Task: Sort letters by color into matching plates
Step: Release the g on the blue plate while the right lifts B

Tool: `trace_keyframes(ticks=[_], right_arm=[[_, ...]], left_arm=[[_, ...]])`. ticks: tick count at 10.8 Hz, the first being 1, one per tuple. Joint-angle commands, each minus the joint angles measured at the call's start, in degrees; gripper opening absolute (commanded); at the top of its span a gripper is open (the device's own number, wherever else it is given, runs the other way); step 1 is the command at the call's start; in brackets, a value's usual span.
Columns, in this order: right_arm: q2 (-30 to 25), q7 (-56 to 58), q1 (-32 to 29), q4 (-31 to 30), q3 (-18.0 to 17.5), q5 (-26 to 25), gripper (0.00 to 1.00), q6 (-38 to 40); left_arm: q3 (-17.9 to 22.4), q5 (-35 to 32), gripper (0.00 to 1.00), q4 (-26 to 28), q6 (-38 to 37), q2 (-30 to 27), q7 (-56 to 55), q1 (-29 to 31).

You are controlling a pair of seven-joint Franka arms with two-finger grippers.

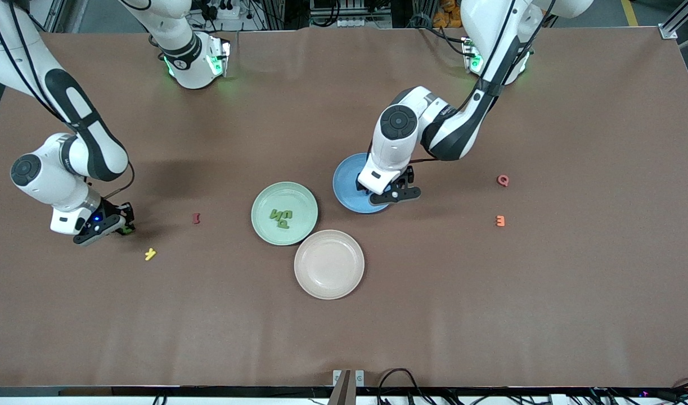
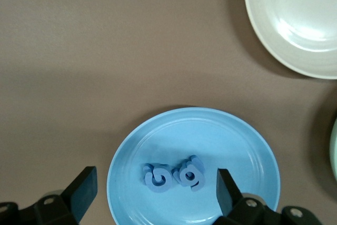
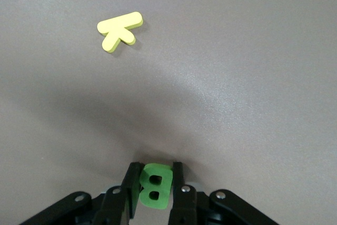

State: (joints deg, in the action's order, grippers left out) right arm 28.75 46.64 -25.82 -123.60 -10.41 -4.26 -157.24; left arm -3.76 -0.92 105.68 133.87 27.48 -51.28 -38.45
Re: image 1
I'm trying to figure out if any aluminium frame post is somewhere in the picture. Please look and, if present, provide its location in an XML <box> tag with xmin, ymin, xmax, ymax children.
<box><xmin>660</xmin><ymin>0</ymin><xmax>688</xmax><ymax>40</ymax></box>

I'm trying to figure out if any beige plate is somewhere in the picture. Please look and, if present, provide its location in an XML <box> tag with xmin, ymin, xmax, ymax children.
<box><xmin>294</xmin><ymin>229</ymin><xmax>365</xmax><ymax>300</ymax></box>

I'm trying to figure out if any black table edge rail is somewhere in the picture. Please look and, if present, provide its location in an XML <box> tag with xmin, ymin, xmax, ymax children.
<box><xmin>0</xmin><ymin>386</ymin><xmax>688</xmax><ymax>398</ymax></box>

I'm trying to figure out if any bag of orange fruit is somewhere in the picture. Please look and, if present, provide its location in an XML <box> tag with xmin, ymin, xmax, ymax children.
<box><xmin>434</xmin><ymin>0</ymin><xmax>464</xmax><ymax>28</ymax></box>

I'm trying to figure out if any metal bracket with post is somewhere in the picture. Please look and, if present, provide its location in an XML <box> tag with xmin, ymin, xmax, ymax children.
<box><xmin>328</xmin><ymin>370</ymin><xmax>365</xmax><ymax>405</ymax></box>

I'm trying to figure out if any white power strip with plugs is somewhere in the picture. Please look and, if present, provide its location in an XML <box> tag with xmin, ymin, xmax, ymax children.
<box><xmin>200</xmin><ymin>0</ymin><xmax>240</xmax><ymax>20</ymax></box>

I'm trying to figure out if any green plate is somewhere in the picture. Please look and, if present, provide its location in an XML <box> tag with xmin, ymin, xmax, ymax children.
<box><xmin>251</xmin><ymin>181</ymin><xmax>319</xmax><ymax>246</ymax></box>

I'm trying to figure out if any matte table cover sheet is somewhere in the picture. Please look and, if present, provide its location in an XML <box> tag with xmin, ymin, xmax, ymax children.
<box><xmin>0</xmin><ymin>25</ymin><xmax>688</xmax><ymax>389</ymax></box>

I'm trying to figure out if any black looped cable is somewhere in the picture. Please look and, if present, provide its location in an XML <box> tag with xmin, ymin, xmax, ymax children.
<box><xmin>377</xmin><ymin>368</ymin><xmax>434</xmax><ymax>405</ymax></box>

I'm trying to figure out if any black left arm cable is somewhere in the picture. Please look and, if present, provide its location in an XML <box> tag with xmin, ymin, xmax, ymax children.
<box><xmin>366</xmin><ymin>0</ymin><xmax>558</xmax><ymax>169</ymax></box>

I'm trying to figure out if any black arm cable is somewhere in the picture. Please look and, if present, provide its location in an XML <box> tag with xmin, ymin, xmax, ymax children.
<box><xmin>366</xmin><ymin>0</ymin><xmax>558</xmax><ymax>169</ymax></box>
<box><xmin>0</xmin><ymin>0</ymin><xmax>136</xmax><ymax>200</ymax></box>

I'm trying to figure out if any blue plate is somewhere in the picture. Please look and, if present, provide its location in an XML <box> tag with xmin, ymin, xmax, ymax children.
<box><xmin>332</xmin><ymin>152</ymin><xmax>390</xmax><ymax>214</ymax></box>

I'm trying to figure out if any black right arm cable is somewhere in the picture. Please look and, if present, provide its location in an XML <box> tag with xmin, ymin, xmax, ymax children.
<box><xmin>0</xmin><ymin>0</ymin><xmax>136</xmax><ymax>200</ymax></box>

